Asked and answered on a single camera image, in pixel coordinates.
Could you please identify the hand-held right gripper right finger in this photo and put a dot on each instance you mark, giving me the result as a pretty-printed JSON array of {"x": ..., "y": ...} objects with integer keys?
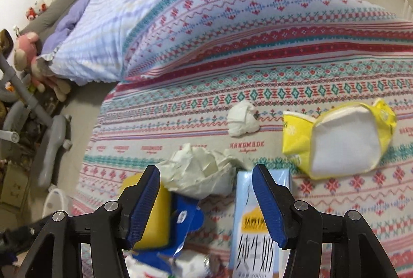
[{"x": 267, "y": 207}]

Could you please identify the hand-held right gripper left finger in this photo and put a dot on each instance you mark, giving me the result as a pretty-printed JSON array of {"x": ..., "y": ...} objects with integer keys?
[{"x": 145, "y": 203}]

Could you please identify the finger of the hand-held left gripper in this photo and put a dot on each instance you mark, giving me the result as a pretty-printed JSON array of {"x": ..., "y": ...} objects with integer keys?
[{"x": 13, "y": 237}]

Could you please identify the blue plastic wrapper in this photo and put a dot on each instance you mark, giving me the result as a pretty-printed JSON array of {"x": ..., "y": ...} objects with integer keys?
[{"x": 185, "y": 220}]

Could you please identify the white trash bin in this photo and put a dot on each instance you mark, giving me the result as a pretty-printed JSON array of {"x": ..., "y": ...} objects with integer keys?
[{"x": 56, "y": 200}]

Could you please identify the yellow tissue pack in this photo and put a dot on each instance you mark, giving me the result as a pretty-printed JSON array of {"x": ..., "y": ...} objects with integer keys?
[{"x": 342, "y": 142}]

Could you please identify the yellow sponge block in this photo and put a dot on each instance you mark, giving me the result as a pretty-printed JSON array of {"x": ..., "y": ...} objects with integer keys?
[{"x": 158, "y": 220}]

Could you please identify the blue milk carton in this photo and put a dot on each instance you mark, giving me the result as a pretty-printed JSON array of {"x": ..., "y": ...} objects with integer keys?
[{"x": 248, "y": 232}]

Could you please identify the cardboard box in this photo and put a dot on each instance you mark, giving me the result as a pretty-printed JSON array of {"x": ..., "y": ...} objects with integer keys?
[{"x": 13, "y": 184}]

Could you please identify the large crumpled white paper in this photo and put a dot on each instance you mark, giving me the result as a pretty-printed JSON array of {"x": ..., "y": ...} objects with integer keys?
[{"x": 196, "y": 174}]

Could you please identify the small crumpled white tissue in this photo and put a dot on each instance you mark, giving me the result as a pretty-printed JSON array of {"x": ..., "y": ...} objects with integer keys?
[{"x": 242, "y": 120}]

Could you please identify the grey adjustable chair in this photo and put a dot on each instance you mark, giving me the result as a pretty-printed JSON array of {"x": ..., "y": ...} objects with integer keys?
[{"x": 53, "y": 142}]

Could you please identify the patterned bed sheet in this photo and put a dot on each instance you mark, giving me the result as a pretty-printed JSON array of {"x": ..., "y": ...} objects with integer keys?
[{"x": 258, "y": 55}]

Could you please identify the blue plaid quilt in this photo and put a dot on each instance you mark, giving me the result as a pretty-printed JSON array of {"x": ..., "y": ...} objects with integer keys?
[{"x": 106, "y": 26}]

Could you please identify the pink plush monkey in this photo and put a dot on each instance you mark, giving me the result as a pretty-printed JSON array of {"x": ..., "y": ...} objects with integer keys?
[{"x": 27, "y": 49}]

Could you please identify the small red wall sticker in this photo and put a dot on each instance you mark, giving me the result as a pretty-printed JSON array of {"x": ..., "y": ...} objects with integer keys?
[{"x": 35, "y": 11}]

